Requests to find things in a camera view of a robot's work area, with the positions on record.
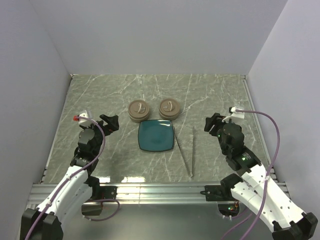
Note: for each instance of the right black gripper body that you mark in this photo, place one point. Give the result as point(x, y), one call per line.
point(224, 150)

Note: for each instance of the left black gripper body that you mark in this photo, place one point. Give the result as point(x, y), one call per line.
point(99, 135)

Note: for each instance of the beige lid with handle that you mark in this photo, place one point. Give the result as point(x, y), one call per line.
point(138, 108)

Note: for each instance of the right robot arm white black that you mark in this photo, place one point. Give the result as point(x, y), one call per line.
point(252, 185)

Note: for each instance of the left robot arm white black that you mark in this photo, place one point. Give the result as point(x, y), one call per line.
point(48, 220)

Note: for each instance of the left steel lunch container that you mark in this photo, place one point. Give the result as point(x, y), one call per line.
point(139, 117)

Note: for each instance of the steel lunch container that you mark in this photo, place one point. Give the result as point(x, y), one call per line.
point(171, 115)
point(139, 117)

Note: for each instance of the right steel lunch container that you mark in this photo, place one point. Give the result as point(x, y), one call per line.
point(171, 115)

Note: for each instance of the teal square plate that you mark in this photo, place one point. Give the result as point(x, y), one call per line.
point(156, 135)

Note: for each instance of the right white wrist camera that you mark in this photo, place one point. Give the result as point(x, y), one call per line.
point(236, 113)

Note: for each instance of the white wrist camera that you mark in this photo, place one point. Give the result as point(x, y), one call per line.
point(83, 119)
point(236, 113)

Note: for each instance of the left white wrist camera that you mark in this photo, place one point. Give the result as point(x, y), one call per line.
point(83, 119)

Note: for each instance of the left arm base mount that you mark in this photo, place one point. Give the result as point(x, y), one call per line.
point(100, 194)

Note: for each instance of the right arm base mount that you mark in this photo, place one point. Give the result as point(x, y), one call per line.
point(228, 206)

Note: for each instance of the aluminium front rail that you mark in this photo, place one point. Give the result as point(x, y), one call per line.
point(160, 193)

